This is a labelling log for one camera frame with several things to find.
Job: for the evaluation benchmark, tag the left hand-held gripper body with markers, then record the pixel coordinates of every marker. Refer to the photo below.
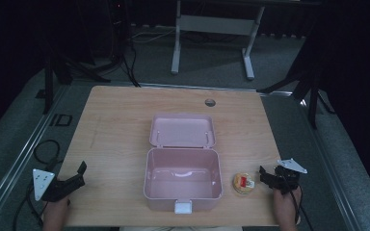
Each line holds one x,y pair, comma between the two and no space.
55,187

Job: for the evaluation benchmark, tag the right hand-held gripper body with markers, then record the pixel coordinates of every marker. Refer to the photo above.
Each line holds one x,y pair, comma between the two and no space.
285,176

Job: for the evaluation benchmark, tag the round yellow snack packet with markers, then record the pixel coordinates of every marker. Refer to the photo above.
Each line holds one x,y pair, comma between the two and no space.
243,183

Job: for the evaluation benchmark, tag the pink plastic storage box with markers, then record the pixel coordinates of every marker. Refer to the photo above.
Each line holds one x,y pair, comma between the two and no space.
183,165

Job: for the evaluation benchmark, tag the person's left hand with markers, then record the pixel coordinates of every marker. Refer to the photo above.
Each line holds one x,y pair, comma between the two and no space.
56,215

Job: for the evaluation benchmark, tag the person's right hand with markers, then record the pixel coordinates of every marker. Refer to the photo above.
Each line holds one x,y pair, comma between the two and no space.
285,210

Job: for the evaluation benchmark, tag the wooden table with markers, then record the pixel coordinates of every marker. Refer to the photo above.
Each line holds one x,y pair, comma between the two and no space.
115,134

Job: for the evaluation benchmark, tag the black tripod stand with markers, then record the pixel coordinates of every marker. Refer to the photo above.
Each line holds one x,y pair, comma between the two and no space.
305,80
64,67

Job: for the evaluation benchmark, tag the white metal desk frame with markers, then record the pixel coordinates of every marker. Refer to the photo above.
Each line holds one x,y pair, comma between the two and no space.
214,35

